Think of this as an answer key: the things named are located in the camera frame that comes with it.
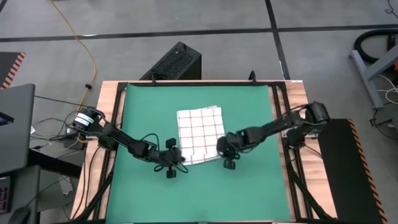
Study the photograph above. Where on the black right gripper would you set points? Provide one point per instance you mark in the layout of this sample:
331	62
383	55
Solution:
230	144

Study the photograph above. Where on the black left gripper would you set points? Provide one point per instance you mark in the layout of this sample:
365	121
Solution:
168	157

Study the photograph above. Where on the white red-checked towel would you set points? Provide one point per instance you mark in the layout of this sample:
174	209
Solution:
199	133

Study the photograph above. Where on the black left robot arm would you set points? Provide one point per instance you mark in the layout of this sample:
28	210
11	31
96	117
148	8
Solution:
121	138

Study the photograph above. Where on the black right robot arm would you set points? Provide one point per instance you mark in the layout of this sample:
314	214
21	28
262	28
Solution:
273	127

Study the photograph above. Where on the green table mat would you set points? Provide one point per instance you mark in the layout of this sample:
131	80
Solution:
199	199

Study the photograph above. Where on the black table clamp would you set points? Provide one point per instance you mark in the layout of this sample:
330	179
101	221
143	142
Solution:
252	77
153	79

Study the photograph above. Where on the black perforated computer case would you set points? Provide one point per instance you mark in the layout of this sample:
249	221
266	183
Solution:
174	62

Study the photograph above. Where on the black desk bar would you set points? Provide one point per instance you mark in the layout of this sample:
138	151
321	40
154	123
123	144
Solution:
56	163

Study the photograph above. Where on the black hazard-striped floor mat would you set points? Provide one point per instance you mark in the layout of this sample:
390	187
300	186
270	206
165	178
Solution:
342	174
7	67

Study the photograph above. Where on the grey desk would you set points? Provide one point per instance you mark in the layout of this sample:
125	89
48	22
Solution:
28	193

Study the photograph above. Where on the grey metal stand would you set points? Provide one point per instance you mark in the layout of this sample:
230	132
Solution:
368	84

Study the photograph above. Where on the dark grey flat monitor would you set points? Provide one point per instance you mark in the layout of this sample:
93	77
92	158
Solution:
15	140

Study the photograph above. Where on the black computer mouse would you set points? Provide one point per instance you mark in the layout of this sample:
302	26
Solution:
19	216

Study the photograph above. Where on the dark keypad device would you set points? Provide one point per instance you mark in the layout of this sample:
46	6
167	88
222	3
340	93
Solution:
4	196

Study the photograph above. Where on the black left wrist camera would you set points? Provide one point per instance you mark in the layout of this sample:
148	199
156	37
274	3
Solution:
170	143

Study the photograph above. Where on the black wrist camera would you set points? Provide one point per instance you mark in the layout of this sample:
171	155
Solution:
229	164
170	143

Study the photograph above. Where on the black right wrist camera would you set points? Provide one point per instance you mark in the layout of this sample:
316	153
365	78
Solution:
229	164

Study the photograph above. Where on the black metal table frame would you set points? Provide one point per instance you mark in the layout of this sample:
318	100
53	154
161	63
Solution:
202	83

